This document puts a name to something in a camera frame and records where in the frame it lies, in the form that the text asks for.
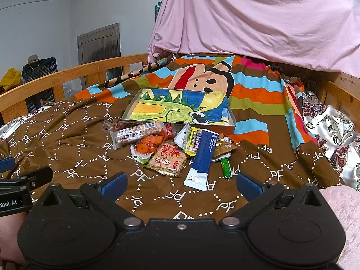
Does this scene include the nut bar clear wrapper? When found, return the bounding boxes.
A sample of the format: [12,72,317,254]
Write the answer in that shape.
[110,121,166,150]

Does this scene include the dark snack clear wrapper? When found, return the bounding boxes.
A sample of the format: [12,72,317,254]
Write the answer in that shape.
[102,121,139,131]

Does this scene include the wooden bed rail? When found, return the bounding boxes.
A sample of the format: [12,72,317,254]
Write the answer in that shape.
[0,53,148,123]

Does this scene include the yellow green biscuit packet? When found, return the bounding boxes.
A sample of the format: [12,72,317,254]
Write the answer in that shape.
[174,124,203,157]

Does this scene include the black plastic crate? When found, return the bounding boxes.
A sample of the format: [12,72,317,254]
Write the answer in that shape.
[21,57,59,113]

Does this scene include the green sausage stick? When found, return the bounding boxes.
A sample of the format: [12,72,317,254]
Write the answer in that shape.
[220,158,232,180]

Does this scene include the colourful cartoon monkey blanket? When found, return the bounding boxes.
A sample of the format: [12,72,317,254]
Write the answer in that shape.
[1,54,344,220]

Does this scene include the rice cracker packet red text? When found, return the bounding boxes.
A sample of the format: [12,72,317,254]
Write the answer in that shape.
[144,142,188,177]

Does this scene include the yellow bag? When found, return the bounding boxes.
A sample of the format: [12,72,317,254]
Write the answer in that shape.
[0,68,21,93]

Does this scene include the grey door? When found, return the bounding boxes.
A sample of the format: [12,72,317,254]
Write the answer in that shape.
[77,22,122,89]

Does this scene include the wooden right bed frame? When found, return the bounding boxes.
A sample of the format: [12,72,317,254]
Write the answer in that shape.
[273,63,360,132]

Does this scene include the pink draped sheet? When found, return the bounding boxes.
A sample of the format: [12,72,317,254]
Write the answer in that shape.
[148,0,359,77]

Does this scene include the orange snack clear pouch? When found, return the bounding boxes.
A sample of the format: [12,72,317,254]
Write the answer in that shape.
[130,135,165,164]

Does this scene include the metal tray with dinosaur drawing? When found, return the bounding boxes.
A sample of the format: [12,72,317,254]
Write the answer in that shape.
[121,88,236,134]

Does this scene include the white snack pouch with barcode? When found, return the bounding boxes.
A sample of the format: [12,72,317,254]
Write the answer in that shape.
[212,136,231,162]

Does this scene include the person left hand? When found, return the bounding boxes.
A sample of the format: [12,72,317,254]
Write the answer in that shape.
[0,212,27,265]

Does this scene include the floral white quilt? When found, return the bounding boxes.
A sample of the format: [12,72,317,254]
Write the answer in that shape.
[302,91,359,191]

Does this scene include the beige hat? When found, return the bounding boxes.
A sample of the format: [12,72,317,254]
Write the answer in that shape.
[27,54,39,64]

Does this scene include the pink fluffy sleeve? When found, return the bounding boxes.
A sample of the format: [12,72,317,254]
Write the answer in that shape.
[320,185,360,269]

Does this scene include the blue white snack packet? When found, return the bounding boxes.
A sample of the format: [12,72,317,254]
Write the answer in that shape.
[183,129,219,191]

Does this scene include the gold foil snack pouch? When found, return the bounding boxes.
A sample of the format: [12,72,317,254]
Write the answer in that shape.
[213,140,237,157]

